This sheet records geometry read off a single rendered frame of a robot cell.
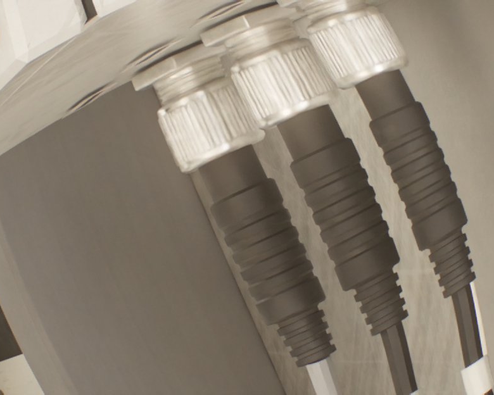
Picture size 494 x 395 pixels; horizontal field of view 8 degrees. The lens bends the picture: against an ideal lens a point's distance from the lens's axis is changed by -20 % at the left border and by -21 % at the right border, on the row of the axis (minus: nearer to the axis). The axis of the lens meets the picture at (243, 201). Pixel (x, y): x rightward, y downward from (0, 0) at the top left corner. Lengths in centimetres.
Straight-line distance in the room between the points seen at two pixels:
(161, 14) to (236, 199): 11
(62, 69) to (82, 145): 21
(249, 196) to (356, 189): 4
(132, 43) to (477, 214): 10
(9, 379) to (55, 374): 85
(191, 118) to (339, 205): 4
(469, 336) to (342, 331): 14
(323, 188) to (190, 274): 14
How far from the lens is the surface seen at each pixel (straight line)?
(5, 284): 76
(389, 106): 59
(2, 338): 162
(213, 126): 65
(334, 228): 62
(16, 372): 161
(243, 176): 65
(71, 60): 54
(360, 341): 72
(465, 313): 59
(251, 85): 62
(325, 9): 59
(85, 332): 75
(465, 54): 63
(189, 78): 65
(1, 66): 49
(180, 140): 65
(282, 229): 66
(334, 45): 59
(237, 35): 62
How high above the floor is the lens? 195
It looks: 42 degrees down
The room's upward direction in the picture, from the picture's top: 3 degrees counter-clockwise
